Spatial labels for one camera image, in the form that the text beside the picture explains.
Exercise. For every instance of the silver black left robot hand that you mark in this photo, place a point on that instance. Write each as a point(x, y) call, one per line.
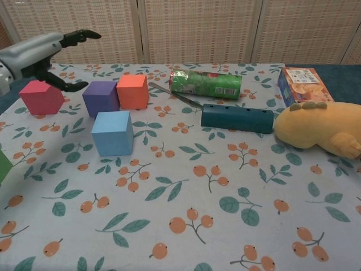
point(28, 53)

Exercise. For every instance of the pink cube block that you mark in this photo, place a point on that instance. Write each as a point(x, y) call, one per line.
point(39, 98)

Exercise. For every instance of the purple cube block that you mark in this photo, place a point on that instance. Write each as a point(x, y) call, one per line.
point(98, 98)

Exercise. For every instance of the orange cube block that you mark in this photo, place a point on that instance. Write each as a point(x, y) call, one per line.
point(132, 93)

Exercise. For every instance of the light blue cube block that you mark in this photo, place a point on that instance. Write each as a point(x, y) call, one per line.
point(112, 135)

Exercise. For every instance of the green cube block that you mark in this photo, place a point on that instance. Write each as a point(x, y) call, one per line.
point(4, 169)

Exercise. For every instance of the woven bamboo screen panel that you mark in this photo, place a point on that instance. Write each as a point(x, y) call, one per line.
point(304, 31)
point(112, 17)
point(197, 31)
point(4, 36)
point(356, 53)

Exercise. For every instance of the metal table knife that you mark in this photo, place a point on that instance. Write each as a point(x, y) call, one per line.
point(180, 97)

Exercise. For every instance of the green crushed snack can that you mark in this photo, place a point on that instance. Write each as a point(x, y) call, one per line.
point(206, 83)

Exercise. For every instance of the floral fruit print tablecloth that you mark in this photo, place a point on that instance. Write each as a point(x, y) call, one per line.
point(180, 197)

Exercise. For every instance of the teal half-cylinder block with holes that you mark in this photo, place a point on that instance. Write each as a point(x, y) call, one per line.
point(237, 120)

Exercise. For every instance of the orange blue snack box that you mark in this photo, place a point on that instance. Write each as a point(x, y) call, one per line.
point(304, 87)

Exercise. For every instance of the yellow plush dinosaur toy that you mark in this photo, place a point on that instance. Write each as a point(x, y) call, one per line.
point(313, 127)

